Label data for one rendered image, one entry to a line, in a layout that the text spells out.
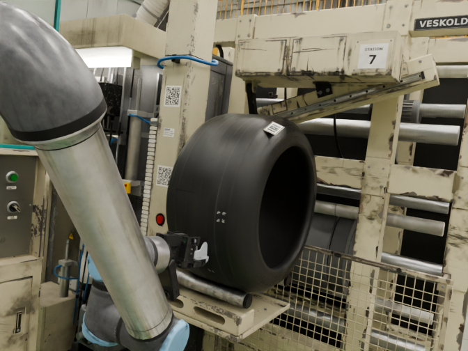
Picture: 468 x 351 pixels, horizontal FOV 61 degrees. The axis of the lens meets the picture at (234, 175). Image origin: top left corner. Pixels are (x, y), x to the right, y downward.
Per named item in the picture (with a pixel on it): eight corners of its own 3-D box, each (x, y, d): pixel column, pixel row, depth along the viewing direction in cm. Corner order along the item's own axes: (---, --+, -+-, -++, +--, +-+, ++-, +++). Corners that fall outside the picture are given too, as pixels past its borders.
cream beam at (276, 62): (232, 76, 158) (237, 39, 157) (262, 88, 179) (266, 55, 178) (392, 75, 126) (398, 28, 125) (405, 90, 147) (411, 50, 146)
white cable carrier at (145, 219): (138, 242, 152) (150, 118, 148) (147, 239, 156) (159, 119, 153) (146, 244, 149) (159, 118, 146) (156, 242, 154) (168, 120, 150)
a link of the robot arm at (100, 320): (108, 356, 77) (123, 295, 77) (69, 334, 83) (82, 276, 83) (140, 344, 86) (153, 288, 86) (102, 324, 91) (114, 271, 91)
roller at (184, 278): (164, 262, 137) (168, 271, 139) (156, 271, 134) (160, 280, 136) (251, 291, 118) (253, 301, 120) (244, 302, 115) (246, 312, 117)
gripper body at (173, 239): (203, 237, 103) (173, 237, 93) (196, 269, 102) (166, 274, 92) (180, 231, 107) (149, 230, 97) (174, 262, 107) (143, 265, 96)
